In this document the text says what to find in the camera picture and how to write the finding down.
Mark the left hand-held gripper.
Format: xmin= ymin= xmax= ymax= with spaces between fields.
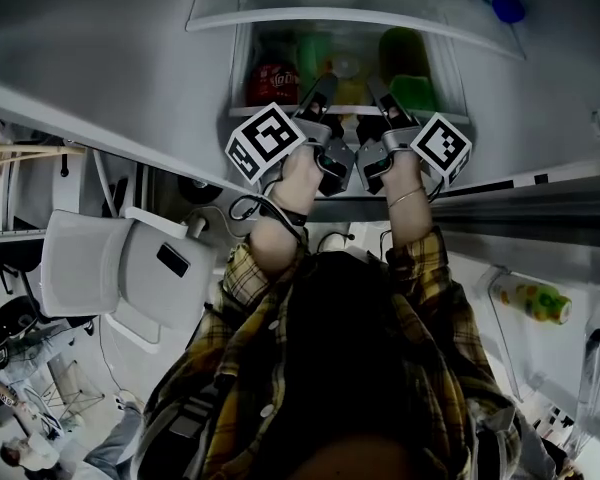
xmin=224 ymin=72 xmax=356 ymax=198

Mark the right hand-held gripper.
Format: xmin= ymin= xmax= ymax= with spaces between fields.
xmin=354 ymin=74 xmax=474 ymax=198

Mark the person's left forearm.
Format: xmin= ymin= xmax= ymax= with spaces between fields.
xmin=247 ymin=147 xmax=324 ymax=275

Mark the person's right forearm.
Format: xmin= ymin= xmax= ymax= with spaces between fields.
xmin=379 ymin=157 xmax=449 ymax=269

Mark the white fridge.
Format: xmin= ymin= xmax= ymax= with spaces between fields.
xmin=0 ymin=0 xmax=600 ymax=224

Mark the green tea bottle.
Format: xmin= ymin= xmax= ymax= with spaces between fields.
xmin=377 ymin=26 xmax=439 ymax=113

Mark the yellow drink bottle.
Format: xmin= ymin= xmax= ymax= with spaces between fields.
xmin=324 ymin=50 xmax=372 ymax=108

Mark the green soda bottle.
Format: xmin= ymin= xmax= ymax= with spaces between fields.
xmin=294 ymin=32 xmax=332 ymax=80

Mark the cola bottle red label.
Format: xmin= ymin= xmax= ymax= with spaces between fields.
xmin=244 ymin=32 xmax=302 ymax=108

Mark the black coat rack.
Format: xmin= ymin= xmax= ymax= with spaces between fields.
xmin=57 ymin=150 xmax=222 ymax=219

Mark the black smartphone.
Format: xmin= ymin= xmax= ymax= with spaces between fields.
xmin=155 ymin=242 xmax=192 ymax=279

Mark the yellow green juice bottle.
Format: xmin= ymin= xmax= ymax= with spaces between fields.
xmin=494 ymin=275 xmax=574 ymax=326

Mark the white office chair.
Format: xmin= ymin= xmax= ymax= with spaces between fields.
xmin=39 ymin=206 xmax=219 ymax=354

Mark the yellow plaid shirt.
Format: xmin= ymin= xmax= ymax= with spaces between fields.
xmin=139 ymin=227 xmax=525 ymax=480

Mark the wooden clothes hanger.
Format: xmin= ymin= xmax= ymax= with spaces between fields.
xmin=0 ymin=139 xmax=87 ymax=170

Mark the white shelf unit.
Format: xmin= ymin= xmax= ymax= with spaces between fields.
xmin=0 ymin=112 xmax=101 ymax=245

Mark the black office chair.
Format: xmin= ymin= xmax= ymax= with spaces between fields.
xmin=0 ymin=255 xmax=41 ymax=315

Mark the gold bracelet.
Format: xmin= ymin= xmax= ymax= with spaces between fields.
xmin=386 ymin=184 xmax=427 ymax=211

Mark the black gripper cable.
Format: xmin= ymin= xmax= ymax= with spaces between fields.
xmin=228 ymin=180 xmax=311 ymax=242

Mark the grey webbing strap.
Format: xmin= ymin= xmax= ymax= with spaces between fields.
xmin=168 ymin=396 xmax=207 ymax=440

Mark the wire frame stand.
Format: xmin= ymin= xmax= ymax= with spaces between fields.
xmin=47 ymin=357 xmax=107 ymax=420

